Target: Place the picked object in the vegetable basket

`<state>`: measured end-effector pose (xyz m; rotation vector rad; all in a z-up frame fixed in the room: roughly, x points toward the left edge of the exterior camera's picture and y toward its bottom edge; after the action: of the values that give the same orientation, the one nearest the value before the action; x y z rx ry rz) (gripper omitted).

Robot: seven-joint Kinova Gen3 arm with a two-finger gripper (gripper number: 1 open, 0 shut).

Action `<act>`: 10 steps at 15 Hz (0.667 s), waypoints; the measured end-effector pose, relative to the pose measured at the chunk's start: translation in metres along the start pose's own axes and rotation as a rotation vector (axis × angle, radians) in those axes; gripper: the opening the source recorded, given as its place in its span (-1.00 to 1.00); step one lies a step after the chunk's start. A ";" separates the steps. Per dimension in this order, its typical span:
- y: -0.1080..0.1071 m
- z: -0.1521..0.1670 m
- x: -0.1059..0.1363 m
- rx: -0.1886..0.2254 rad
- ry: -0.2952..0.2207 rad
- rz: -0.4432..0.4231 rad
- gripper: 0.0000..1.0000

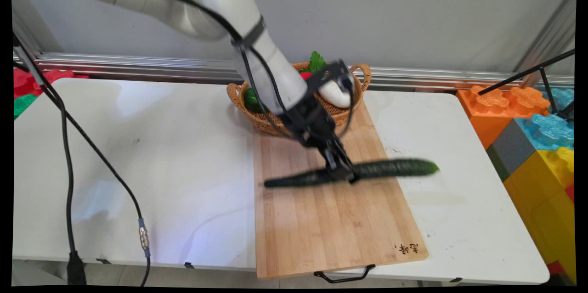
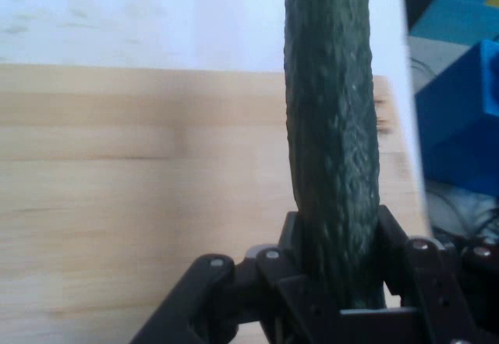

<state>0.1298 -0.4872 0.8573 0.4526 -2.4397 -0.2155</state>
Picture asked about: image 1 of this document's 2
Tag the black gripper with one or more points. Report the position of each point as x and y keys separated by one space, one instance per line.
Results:
x=312 y=123

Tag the long dark green cucumber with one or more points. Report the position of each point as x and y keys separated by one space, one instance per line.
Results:
x=395 y=169

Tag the wooden cutting board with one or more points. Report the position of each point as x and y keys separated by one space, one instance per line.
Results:
x=330 y=224

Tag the white toy radish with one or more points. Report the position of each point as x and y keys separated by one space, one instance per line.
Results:
x=335 y=98

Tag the woven wicker basket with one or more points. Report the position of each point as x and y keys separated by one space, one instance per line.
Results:
x=262 y=123

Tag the red toy tomato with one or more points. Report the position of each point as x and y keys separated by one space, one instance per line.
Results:
x=306 y=75

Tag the green toy lettuce leaf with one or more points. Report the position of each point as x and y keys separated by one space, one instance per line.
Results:
x=317 y=61

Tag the green toy bell pepper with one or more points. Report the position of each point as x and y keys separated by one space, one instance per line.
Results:
x=250 y=100

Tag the orange giant building block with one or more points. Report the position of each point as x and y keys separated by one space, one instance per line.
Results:
x=494 y=109

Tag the grey giant building block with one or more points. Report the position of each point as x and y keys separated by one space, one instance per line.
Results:
x=512 y=150

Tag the yellow giant building block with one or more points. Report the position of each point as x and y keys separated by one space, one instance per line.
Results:
x=544 y=201

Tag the blue giant building block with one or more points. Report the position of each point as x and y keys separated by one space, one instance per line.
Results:
x=549 y=130

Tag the black tripod stand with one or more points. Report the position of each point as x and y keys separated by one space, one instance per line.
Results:
x=544 y=79

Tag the green giant building block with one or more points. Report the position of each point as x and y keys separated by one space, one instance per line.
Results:
x=23 y=104

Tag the red giant building block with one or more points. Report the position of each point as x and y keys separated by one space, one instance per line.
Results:
x=27 y=81

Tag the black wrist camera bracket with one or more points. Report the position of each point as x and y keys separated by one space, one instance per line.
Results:
x=337 y=70

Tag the aluminium frame rail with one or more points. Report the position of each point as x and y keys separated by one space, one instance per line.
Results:
x=138 y=65

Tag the aluminium frame post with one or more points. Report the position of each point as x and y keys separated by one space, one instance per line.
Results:
x=551 y=36

